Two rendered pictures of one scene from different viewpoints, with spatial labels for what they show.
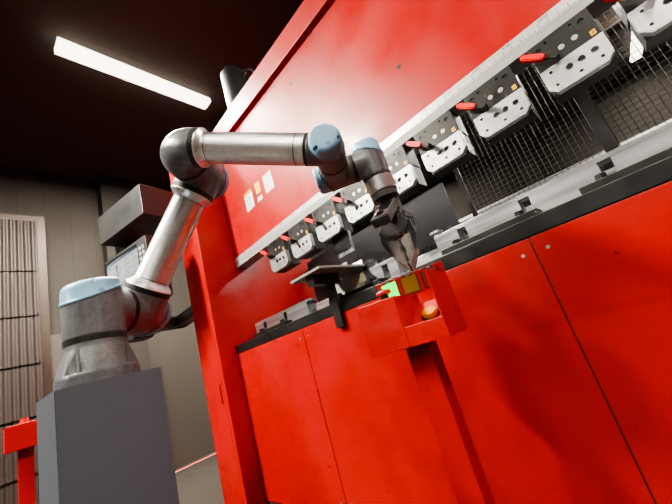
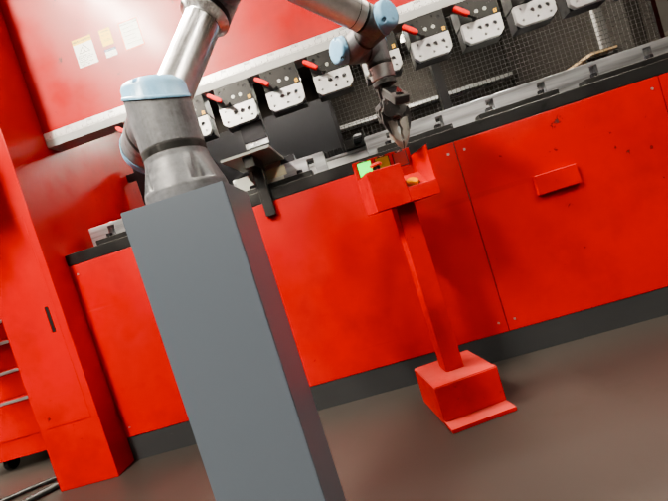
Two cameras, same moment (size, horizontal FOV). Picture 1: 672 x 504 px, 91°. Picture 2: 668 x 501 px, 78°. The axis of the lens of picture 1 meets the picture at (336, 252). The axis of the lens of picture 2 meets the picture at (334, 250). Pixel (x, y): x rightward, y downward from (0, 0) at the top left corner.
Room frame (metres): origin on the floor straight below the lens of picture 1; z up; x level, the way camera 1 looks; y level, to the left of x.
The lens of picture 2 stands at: (-0.04, 0.83, 0.64)
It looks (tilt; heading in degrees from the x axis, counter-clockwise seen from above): 2 degrees down; 324
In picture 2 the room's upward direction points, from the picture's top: 17 degrees counter-clockwise
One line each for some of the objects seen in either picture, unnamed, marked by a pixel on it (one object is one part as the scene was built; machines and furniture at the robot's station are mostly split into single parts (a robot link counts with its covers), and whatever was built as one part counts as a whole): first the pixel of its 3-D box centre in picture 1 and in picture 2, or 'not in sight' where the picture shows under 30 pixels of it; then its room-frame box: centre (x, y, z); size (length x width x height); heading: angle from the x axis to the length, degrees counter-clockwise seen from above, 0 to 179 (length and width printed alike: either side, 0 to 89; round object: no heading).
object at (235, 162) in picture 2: (328, 273); (254, 159); (1.33, 0.05, 1.00); 0.26 x 0.18 x 0.01; 139
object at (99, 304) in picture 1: (95, 308); (162, 115); (0.72, 0.56, 0.94); 0.13 x 0.12 x 0.14; 176
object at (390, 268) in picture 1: (366, 283); (281, 178); (1.40, -0.08, 0.92); 0.39 x 0.06 x 0.10; 49
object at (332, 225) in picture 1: (331, 221); (239, 105); (1.45, -0.02, 1.26); 0.15 x 0.09 x 0.17; 49
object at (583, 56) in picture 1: (571, 59); (477, 23); (0.79, -0.77, 1.26); 0.15 x 0.09 x 0.17; 49
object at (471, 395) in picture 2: not in sight; (460, 387); (0.83, -0.12, 0.06); 0.25 x 0.20 x 0.12; 150
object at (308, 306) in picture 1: (285, 320); (148, 222); (1.80, 0.37, 0.92); 0.50 x 0.06 x 0.10; 49
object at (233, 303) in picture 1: (262, 299); (72, 203); (2.21, 0.57, 1.15); 0.85 x 0.25 x 2.30; 139
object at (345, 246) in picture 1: (343, 244); (254, 134); (1.44, -0.04, 1.13); 0.10 x 0.02 x 0.10; 49
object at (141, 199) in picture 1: (144, 265); not in sight; (1.95, 1.18, 1.52); 0.51 x 0.25 x 0.85; 63
